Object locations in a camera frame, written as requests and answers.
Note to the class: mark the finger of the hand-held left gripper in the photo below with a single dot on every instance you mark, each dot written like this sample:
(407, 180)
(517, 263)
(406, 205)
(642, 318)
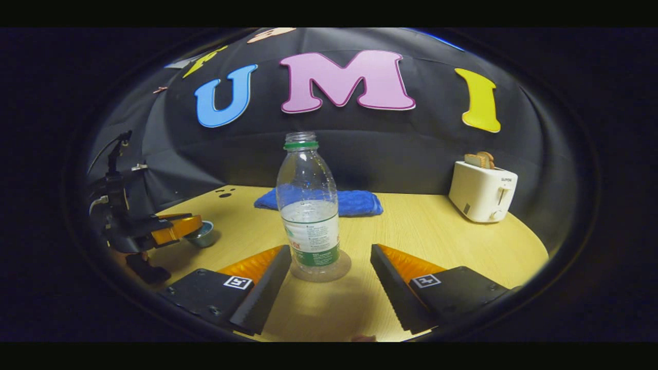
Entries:
(177, 230)

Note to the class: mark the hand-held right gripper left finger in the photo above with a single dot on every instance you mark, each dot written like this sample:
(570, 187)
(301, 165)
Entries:
(267, 293)

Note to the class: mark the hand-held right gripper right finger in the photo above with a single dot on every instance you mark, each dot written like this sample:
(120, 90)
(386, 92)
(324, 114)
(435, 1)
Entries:
(393, 288)

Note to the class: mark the teacup with white inside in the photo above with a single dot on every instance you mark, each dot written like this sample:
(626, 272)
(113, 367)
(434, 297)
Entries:
(201, 239)

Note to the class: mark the round brown coaster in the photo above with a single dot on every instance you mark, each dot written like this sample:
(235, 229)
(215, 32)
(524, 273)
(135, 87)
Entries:
(344, 267)

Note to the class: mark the clear plastic water bottle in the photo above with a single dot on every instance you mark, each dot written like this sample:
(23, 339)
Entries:
(307, 205)

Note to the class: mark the white clip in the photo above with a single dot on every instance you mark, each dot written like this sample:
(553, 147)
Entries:
(139, 167)

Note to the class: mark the blue towel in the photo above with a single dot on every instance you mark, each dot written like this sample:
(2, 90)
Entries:
(360, 203)

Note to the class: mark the white toaster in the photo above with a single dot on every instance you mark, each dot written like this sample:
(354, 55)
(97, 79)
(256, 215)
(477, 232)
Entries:
(478, 192)

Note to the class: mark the pink clip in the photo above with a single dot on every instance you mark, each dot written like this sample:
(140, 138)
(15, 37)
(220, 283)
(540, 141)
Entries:
(160, 89)

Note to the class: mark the black backdrop cloth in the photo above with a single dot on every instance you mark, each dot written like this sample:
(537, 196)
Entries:
(411, 144)

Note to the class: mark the toast slice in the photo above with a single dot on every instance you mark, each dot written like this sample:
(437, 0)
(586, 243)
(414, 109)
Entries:
(489, 159)
(474, 160)

